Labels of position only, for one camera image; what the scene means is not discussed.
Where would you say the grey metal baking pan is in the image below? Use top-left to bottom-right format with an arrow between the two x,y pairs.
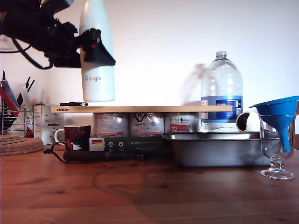
161,131 -> 278,168

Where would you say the white printed carton box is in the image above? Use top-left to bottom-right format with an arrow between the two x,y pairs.
33,104 -> 64,145

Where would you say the blue plastic funnel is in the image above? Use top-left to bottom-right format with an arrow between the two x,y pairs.
248,96 -> 299,154

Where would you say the dark box with German flag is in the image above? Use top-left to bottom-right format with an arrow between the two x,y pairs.
89,137 -> 172,155

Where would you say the white card with black stripes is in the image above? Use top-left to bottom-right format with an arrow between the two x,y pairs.
17,76 -> 36,113

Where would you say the red book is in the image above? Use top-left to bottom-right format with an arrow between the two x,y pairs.
0,86 -> 21,112

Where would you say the large clear plastic water bottle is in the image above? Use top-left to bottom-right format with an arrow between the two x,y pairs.
200,50 -> 244,133

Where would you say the white round device black opening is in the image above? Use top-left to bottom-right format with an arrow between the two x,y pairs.
235,111 -> 261,133

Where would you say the white wall switch plate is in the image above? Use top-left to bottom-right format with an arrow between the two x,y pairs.
0,35 -> 14,51

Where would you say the blue booklet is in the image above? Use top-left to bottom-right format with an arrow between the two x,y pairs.
0,80 -> 22,110

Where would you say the tin can script lettering label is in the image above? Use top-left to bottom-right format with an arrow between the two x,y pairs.
164,112 -> 201,134

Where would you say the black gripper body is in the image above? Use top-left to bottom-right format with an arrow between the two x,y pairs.
44,18 -> 102,55

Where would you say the white Google water bottle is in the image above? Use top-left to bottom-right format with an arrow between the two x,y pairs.
79,0 -> 116,102

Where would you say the tin can red white label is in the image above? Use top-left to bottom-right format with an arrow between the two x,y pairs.
93,113 -> 130,138

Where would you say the small round cork trivet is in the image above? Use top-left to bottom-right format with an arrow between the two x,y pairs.
0,134 -> 25,143

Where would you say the thick black cable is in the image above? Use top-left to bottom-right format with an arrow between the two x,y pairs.
13,38 -> 55,70

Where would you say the chrome wire rack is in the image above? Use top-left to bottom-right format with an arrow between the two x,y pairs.
0,102 -> 35,138

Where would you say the wooden IKEA board shelf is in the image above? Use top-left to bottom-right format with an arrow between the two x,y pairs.
50,105 -> 234,114

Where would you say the large round cork trivet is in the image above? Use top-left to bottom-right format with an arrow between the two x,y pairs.
0,137 -> 45,157

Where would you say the dark red patterned mug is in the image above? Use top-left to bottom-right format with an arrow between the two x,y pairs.
54,125 -> 92,151

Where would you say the clear footed glass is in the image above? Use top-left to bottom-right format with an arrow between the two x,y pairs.
258,114 -> 298,181

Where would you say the black pen with silver clip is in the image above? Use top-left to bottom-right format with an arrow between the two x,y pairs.
59,101 -> 89,107

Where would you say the tin can black logo print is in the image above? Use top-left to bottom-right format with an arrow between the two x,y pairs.
129,113 -> 164,138

